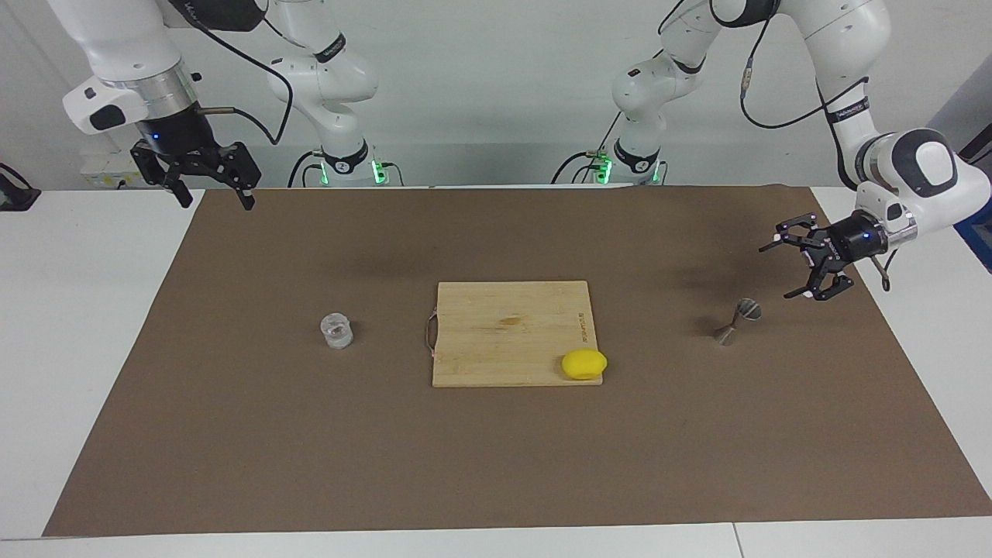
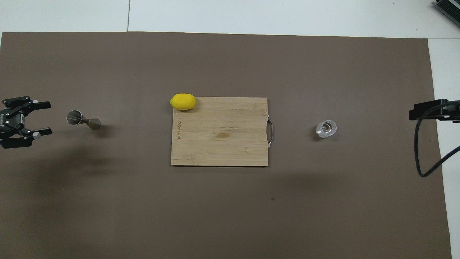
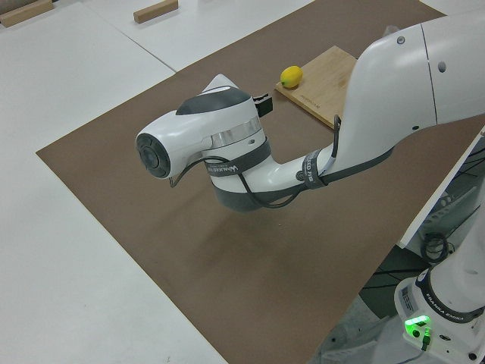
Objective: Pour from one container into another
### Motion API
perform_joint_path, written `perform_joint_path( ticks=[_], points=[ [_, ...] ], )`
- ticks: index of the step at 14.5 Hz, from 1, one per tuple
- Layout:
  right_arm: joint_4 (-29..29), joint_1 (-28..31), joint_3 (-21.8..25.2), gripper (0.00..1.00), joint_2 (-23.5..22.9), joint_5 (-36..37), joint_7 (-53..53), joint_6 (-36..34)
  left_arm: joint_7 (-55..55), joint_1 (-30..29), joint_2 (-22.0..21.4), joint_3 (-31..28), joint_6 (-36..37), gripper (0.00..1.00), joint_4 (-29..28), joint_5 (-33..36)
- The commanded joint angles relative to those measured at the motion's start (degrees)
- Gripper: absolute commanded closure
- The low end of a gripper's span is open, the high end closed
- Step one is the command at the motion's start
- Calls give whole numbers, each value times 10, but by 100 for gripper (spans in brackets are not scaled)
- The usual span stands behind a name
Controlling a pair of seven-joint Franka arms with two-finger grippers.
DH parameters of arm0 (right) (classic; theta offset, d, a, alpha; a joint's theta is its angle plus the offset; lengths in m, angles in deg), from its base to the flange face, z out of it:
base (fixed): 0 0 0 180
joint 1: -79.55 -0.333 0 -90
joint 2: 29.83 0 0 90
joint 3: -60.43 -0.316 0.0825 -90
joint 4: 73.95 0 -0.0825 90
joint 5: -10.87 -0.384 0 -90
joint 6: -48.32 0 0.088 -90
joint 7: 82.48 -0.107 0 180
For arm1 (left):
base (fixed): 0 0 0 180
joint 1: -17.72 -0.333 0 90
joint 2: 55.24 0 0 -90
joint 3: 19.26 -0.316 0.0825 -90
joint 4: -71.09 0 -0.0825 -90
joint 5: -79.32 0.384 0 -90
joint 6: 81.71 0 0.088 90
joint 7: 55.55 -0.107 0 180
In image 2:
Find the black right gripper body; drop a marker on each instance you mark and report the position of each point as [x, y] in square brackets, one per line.
[451, 113]

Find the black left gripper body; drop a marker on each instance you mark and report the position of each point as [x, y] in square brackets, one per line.
[9, 124]

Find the steel double jigger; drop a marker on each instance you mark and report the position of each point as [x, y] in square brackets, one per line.
[74, 117]

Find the clear glass cup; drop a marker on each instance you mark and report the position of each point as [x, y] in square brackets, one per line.
[326, 128]

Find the brown table mat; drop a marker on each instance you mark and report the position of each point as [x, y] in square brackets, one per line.
[107, 198]

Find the grey ribbed device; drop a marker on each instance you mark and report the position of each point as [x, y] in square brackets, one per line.
[451, 9]

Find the yellow lemon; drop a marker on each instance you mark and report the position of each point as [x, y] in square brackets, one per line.
[183, 101]

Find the wooden cutting board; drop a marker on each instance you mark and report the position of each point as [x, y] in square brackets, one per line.
[219, 144]

